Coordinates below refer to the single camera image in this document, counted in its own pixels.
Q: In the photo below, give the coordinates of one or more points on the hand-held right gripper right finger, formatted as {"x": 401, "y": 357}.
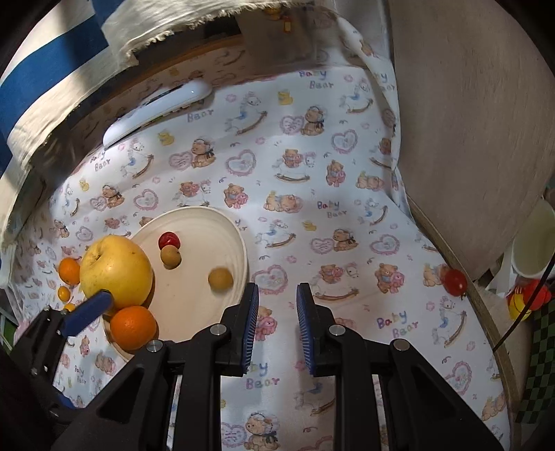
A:
{"x": 303, "y": 329}

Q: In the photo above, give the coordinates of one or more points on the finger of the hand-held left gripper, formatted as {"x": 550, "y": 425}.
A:
{"x": 65, "y": 399}
{"x": 86, "y": 313}

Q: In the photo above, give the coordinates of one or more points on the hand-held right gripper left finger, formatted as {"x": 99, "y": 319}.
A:
{"x": 251, "y": 329}

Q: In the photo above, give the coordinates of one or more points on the kumquat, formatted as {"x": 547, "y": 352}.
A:
{"x": 69, "y": 307}
{"x": 63, "y": 293}

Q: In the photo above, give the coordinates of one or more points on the medium orange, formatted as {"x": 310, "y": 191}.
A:
{"x": 69, "y": 271}

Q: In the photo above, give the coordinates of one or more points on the large orange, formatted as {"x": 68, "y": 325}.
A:
{"x": 132, "y": 327}

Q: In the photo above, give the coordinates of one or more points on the yellow apple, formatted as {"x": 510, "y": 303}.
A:
{"x": 117, "y": 269}

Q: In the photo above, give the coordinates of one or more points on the brown longan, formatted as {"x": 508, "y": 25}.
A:
{"x": 220, "y": 279}
{"x": 170, "y": 256}

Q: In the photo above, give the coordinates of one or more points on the cream round plate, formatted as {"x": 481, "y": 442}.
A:
{"x": 190, "y": 277}

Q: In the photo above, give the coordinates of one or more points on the small dark red fruit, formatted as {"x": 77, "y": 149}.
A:
{"x": 168, "y": 240}

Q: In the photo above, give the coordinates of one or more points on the red cherry tomato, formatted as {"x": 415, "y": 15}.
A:
{"x": 455, "y": 282}

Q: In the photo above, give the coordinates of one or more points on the bear print cloth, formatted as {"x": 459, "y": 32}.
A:
{"x": 347, "y": 195}

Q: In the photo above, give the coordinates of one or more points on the round wooden table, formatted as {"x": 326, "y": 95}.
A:
{"x": 510, "y": 390}

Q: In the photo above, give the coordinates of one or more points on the yellow red toy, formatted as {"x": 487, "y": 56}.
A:
{"x": 518, "y": 303}

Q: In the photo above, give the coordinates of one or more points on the white plastic device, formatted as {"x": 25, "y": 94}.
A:
{"x": 160, "y": 108}

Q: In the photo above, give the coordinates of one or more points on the green checkered cloth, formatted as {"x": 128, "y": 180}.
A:
{"x": 540, "y": 368}

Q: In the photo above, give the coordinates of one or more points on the white cup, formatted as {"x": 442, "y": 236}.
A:
{"x": 535, "y": 243}

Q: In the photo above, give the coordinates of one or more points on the blue white striped cloth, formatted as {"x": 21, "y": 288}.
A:
{"x": 52, "y": 56}

